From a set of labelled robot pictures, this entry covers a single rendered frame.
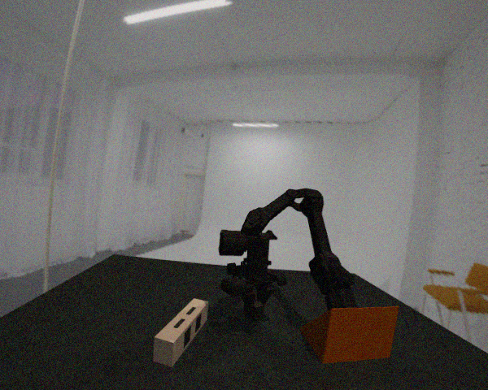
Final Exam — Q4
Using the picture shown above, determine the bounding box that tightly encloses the black two-prong plug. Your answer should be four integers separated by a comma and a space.
243, 299, 264, 323

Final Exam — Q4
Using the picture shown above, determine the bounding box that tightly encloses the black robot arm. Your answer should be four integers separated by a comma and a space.
218, 188, 358, 311

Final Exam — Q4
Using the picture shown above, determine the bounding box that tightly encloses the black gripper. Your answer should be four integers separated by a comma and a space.
221, 255, 287, 316

